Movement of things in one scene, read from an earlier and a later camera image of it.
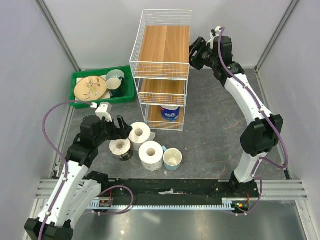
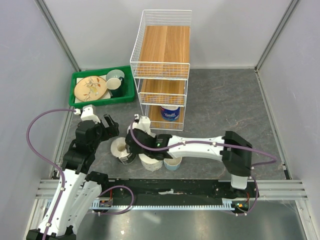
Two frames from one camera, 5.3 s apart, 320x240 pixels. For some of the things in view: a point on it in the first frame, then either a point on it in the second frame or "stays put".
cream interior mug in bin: x=113 y=83 stays put
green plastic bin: x=127 y=92 stays put
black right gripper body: x=205 y=55 -> x=131 y=150
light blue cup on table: x=172 y=158 stays put
